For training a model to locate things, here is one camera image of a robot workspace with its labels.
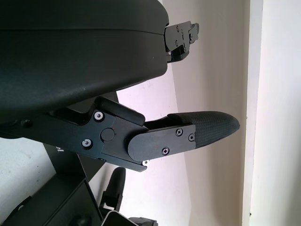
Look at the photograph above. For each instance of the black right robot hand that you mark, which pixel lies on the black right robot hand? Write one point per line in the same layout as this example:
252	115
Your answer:
115	186

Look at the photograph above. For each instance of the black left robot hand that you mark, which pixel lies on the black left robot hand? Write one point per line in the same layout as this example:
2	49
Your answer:
70	58

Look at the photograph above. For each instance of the small silver depth camera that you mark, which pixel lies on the small silver depth camera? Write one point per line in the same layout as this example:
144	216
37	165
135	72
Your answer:
115	217

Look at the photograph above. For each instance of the black box base with insert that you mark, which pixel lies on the black box base with insert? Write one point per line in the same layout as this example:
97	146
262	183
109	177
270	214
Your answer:
58	207

